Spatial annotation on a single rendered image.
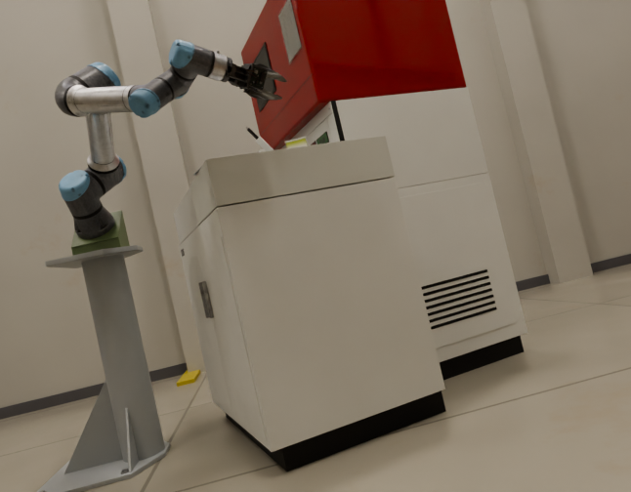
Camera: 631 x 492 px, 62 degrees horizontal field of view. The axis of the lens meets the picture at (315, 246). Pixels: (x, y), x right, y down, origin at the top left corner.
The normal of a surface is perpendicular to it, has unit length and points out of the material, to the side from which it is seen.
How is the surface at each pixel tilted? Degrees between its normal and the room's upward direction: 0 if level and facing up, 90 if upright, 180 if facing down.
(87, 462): 90
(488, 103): 90
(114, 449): 90
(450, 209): 90
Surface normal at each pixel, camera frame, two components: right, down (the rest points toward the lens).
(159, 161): 0.11, -0.07
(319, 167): 0.36, -0.12
